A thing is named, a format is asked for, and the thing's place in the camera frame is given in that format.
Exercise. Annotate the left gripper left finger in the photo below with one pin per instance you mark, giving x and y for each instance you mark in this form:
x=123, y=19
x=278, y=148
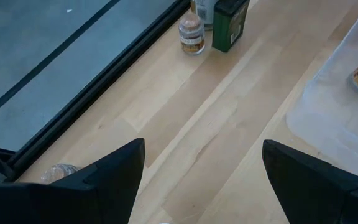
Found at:
x=73, y=202

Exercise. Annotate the black metal table frame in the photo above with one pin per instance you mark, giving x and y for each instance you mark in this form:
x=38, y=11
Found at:
x=89, y=93

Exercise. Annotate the translucent plastic bin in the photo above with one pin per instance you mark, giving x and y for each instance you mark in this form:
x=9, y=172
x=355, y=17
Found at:
x=331, y=102

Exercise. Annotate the dark green spice tin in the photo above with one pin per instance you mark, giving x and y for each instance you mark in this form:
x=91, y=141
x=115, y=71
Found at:
x=228, y=28

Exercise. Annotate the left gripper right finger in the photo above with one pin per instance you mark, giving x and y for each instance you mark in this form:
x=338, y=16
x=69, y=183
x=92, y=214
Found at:
x=322, y=202

